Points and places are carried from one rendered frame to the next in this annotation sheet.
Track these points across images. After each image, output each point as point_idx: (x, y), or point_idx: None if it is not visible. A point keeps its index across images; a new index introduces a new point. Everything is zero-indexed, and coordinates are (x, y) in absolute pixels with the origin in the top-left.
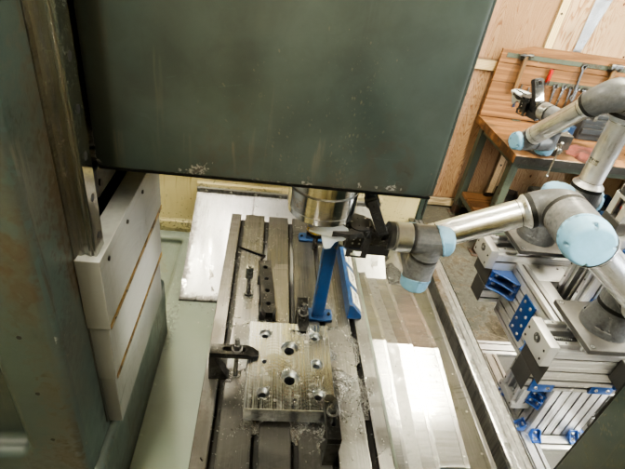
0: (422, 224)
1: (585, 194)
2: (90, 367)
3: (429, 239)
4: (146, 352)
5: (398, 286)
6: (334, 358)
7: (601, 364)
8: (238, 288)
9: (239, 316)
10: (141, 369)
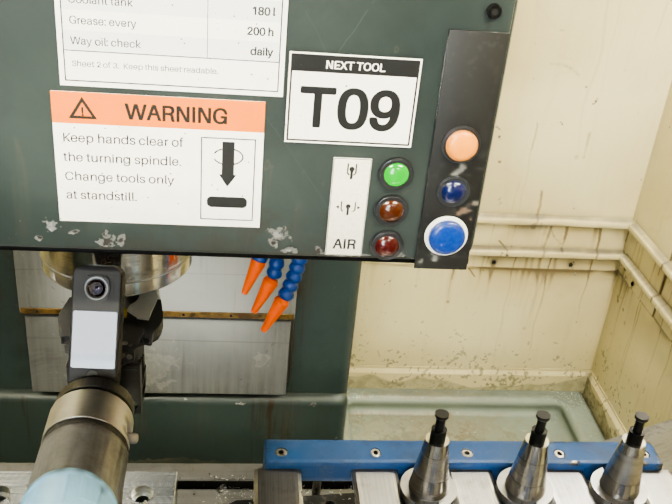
0: (87, 438)
1: None
2: (7, 265)
3: (37, 461)
4: (194, 423)
5: None
6: None
7: None
8: (328, 491)
9: (245, 498)
10: (162, 426)
